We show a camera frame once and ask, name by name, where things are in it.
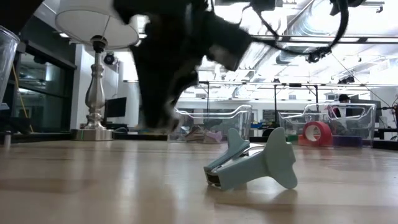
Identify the clear plastic bin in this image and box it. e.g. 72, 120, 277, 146
169, 105, 252, 144
0, 26, 20, 108
278, 102, 377, 147

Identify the overhead light bar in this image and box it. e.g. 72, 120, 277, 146
251, 34, 398, 44

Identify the black monitor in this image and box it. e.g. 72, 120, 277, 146
104, 96, 127, 118
349, 98, 382, 118

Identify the black staple remover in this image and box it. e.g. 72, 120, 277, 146
185, 125, 206, 143

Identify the silver ventilation duct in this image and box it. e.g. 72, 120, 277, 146
275, 0, 352, 65

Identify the black ceiling spotlight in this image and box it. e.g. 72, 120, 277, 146
338, 75, 356, 85
103, 52, 118, 66
305, 45, 333, 65

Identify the yellow cable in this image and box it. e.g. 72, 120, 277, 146
11, 63, 34, 133

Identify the black workstation frame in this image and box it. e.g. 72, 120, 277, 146
198, 79, 320, 125

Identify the black aluminium table frame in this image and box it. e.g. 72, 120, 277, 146
0, 132, 398, 151

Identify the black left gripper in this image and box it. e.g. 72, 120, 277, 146
133, 12, 215, 131

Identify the black right camera cable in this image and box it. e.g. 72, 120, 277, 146
250, 0, 351, 57

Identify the red tape roll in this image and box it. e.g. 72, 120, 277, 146
302, 120, 333, 147

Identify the light blue staple remover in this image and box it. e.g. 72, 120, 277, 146
203, 126, 299, 192

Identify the person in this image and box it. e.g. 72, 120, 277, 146
331, 93, 354, 118

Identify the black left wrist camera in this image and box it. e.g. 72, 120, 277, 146
205, 14, 253, 72

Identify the white shade silver table lamp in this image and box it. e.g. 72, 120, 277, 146
55, 0, 140, 141

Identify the lavender staple remover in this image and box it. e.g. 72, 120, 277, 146
203, 130, 223, 144

